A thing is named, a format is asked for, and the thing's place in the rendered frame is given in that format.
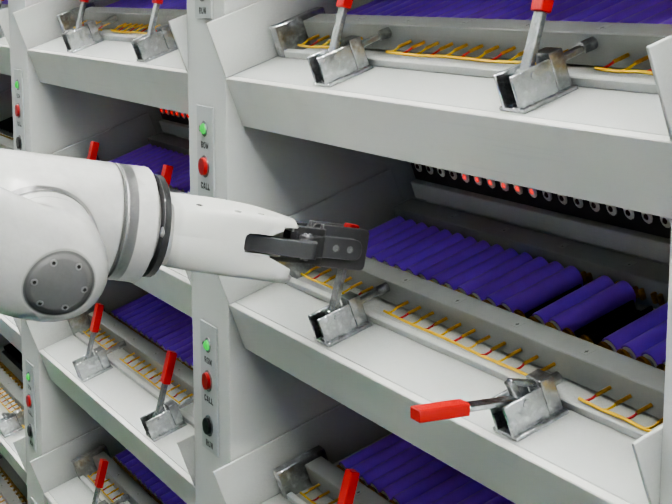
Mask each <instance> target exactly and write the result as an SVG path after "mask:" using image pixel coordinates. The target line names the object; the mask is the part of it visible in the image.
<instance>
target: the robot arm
mask: <svg viewBox="0 0 672 504"><path fill-rule="evenodd" d="M368 240H369V232H368V231H367V230H365V229H360V228H351V227H344V224H338V223H329V222H320V221H312V220H309V226H307V223H306V222H301V221H295V220H294V219H292V218H290V217H287V216H284V215H282V214H279V213H276V212H273V211H270V210H267V209H263V208H260V207H257V206H253V205H249V204H245V203H240V202H236V201H230V200H225V199H219V198H212V197H205V196H197V195H190V194H182V193H173V192H170V189H169V186H168V183H167V182H166V179H165V178H164V177H163V176H162V175H158V174H153V173H152V171H151V170H150V169H149V168H148V167H145V166H137V165H129V164H121V163H113V162H105V161H97V160H89V159H81V158H74V157H66V156H58V155H50V154H42V153H34V152H26V151H18V150H11V149H3V148H0V314H3V315H6V316H10V317H14V318H18V319H24V320H30V321H37V322H57V321H64V320H68V319H71V318H74V317H77V316H79V315H81V314H83V313H84V312H86V311H88V310H89V309H90V308H91V307H92V306H93V305H94V304H95V303H96V302H97V300H98V299H99V297H100V296H101V295H102V293H103V291H104V288H105V286H106V283H107V280H116V281H127V282H136V281H138V280H139V279H140V278H141V277H152V276H153V275H155V274H156V273H157V271H158V270H159V268H160V267H161V266H166V267H170V268H175V269H181V270H187V271H193V272H199V273H206V274H214V275H221V276H229V277H238V278H245V279H253V280H261V281H268V282H275V283H283V284H284V283H287V282H288V281H289V280H290V279H291V276H290V275H289V272H290V269H289V268H287V267H285V266H283V265H282V264H280V263H278V262H276V261H282V262H293V263H304V264H315V266H318V267H328V268H338V269H348V270H358V271H360V270H362V269H363V268H364V265H365V259H366V252H367V246H368Z"/></svg>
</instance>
